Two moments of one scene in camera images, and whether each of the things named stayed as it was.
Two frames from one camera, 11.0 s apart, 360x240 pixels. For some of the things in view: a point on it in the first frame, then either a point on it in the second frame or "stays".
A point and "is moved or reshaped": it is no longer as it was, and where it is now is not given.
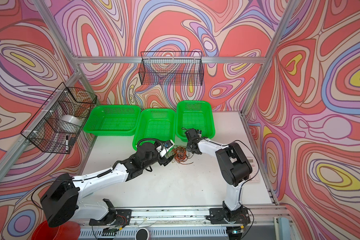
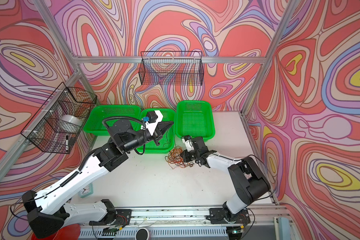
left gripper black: x=164 y=161 → x=158 y=135
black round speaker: x=142 y=234 stays
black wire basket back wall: x=171 y=68 stays
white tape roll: x=71 y=119 stays
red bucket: x=68 y=230 stays
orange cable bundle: x=181 y=155 is moved or reshaped
